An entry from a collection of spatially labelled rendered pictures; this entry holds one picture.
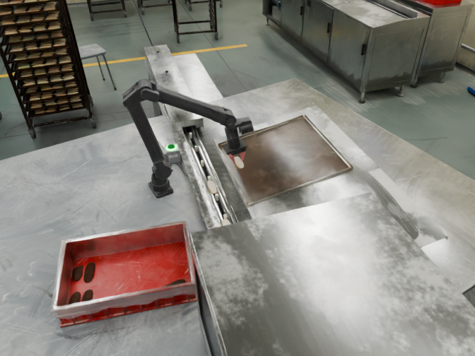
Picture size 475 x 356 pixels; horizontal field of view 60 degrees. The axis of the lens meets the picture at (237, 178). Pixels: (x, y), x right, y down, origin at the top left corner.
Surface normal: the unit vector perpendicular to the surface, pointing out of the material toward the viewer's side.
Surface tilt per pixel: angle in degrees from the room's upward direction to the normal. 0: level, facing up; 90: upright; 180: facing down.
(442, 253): 0
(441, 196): 0
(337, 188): 10
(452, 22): 90
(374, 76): 90
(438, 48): 90
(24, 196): 0
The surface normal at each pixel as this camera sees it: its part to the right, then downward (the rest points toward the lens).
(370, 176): -0.18, -0.75
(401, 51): 0.29, 0.57
